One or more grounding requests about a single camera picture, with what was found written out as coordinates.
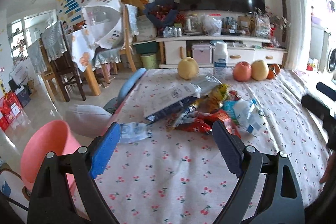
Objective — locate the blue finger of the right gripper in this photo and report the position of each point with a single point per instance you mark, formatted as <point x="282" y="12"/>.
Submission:
<point x="329" y="92"/>

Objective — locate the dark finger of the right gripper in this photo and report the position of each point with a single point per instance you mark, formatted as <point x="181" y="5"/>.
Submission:
<point x="315" y="106"/>

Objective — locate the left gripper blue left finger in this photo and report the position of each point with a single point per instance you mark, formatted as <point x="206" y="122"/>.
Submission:
<point x="104" y="150"/>

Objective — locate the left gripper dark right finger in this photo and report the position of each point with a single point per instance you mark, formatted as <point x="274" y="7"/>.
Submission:
<point x="229" y="148"/>

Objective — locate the crushed clear plastic bottle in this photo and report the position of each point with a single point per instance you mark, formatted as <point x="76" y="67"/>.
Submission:
<point x="135" y="132"/>

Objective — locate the red snack wrapper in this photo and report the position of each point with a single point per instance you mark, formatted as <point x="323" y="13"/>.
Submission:
<point x="203" y="122"/>

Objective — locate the yellow snack wrapper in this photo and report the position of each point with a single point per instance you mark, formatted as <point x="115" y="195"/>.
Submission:
<point x="214" y="100"/>

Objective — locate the white blue paper bag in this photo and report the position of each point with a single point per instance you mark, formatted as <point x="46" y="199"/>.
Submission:
<point x="171" y="101"/>

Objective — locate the long gold black wrapper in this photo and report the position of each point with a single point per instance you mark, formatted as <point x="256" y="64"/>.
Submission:
<point x="184" y="114"/>

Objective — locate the person right hand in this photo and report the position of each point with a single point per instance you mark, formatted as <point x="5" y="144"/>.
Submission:
<point x="329" y="168"/>

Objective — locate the white washing machine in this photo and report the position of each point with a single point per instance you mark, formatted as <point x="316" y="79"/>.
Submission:
<point x="330" y="64"/>

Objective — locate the pink plastic basin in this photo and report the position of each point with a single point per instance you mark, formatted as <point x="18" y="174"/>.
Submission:
<point x="54" y="136"/>

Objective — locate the right orange tangerine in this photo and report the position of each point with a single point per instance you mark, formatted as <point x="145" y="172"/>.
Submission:
<point x="276" y="69"/>

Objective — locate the cherry print tablecloth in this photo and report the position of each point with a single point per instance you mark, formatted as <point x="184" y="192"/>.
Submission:
<point x="181" y="177"/>

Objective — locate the large yellow pear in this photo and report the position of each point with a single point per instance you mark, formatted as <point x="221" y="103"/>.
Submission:
<point x="260" y="70"/>

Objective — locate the red apple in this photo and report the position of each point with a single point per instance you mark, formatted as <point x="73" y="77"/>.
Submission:
<point x="242" y="71"/>

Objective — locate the small yellow pear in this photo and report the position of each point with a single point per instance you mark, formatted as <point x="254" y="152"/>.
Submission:
<point x="188" y="68"/>

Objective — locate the upright white milk carton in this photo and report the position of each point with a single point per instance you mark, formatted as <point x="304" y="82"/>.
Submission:
<point x="220" y="59"/>

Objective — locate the pink storage box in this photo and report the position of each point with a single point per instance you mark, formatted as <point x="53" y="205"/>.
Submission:
<point x="202" y="53"/>

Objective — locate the red gift boxes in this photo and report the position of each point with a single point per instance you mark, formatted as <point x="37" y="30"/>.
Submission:
<point x="10" y="108"/>

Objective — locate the green waste bin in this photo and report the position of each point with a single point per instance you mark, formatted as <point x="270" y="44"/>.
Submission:
<point x="149" y="61"/>

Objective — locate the dining table with cloth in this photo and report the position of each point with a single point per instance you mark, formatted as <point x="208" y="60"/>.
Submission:
<point x="82" y="49"/>

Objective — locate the white tv cabinet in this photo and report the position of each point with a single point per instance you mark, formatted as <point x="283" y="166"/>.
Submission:
<point x="240" y="48"/>

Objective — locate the light wooden chair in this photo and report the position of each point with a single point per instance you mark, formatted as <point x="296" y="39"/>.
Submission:
<point x="41" y="68"/>

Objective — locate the dark wooden chair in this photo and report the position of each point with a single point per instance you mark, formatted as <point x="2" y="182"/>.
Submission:
<point x="55" y="47"/>

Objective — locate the clear plastic bag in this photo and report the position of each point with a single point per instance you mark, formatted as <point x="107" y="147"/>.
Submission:
<point x="212" y="24"/>

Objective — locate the white electric kettle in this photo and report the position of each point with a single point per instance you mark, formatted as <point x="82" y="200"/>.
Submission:
<point x="192" y="26"/>

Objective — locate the white mesh food cover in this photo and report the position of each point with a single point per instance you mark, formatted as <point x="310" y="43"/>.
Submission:
<point x="104" y="22"/>

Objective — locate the wooden chair with cushion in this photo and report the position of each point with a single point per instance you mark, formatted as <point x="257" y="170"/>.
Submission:
<point x="103" y="57"/>

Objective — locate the dark blue flower bouquet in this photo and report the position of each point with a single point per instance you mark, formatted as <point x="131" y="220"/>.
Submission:
<point x="162" y="13"/>

